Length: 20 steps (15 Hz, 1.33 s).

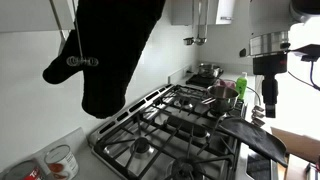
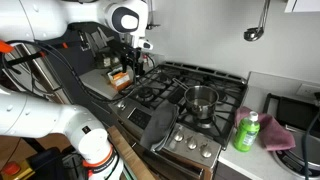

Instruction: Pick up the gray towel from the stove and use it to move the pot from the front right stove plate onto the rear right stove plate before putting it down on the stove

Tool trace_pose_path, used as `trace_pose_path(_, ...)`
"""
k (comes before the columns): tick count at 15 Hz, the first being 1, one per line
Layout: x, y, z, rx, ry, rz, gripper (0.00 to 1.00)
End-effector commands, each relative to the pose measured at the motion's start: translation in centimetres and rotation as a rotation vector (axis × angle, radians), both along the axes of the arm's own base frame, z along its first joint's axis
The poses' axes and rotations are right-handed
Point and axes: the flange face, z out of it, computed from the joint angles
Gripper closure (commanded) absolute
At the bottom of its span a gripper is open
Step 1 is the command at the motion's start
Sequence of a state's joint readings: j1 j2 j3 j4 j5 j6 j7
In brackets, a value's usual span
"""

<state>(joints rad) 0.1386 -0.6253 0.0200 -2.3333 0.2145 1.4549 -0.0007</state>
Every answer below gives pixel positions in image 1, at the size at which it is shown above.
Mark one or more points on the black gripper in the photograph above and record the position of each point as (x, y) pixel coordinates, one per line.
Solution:
(268, 67)

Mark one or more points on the gray towel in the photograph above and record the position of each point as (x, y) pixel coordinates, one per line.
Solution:
(256, 138)

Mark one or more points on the stainless steel pot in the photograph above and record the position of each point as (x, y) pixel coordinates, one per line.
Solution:
(221, 99)

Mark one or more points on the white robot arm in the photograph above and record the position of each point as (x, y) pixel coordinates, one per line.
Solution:
(270, 22)

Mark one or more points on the small pot on burner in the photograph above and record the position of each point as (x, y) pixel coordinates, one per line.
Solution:
(209, 70)

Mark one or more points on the stainless gas stove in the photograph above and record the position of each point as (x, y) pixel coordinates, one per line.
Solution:
(171, 135)

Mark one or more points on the green dish soap bottle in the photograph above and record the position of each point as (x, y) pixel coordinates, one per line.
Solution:
(241, 85)

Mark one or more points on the wooden cutting board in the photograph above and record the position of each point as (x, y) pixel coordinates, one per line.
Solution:
(302, 150)

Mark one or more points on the pink cloth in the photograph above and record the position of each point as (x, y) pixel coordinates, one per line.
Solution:
(225, 83)

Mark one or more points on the black portable burner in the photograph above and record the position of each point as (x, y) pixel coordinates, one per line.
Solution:
(198, 80)

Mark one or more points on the hanging metal ladle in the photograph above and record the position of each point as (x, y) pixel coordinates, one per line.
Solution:
(201, 23)

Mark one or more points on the white upper cabinet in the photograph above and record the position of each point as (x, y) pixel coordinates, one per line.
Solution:
(210, 12)

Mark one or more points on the black oven mitt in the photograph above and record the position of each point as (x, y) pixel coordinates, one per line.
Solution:
(106, 48)

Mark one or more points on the tomato can right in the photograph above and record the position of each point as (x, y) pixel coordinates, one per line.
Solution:
(62, 163)

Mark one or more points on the tomato can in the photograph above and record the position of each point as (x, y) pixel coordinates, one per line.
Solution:
(62, 163)
(26, 170)

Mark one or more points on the tomato can left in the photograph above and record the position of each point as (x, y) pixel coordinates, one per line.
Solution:
(26, 170)

